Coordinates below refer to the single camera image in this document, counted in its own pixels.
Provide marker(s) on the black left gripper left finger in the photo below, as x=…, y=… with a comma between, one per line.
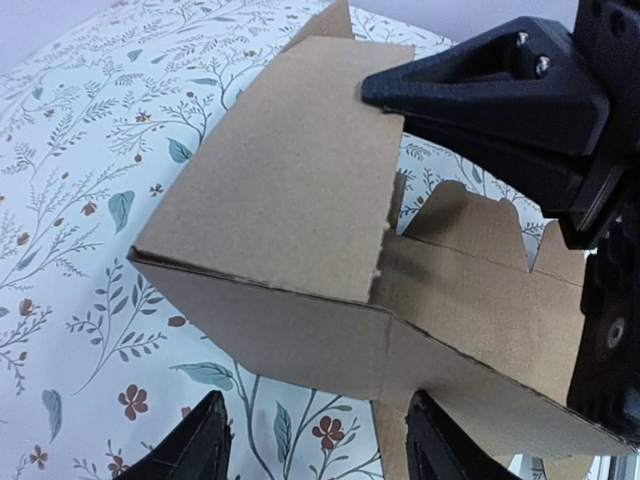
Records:
x=198, y=448

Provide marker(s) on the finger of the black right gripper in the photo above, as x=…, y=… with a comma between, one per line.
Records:
x=521, y=84

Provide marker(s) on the floral patterned table mat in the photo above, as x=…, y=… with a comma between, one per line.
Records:
x=96, y=365

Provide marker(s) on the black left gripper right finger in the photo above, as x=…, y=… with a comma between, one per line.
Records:
x=437, y=448

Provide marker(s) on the brown cardboard box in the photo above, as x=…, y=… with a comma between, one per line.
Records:
x=278, y=241

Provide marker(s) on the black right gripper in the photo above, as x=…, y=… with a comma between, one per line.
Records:
x=590, y=186

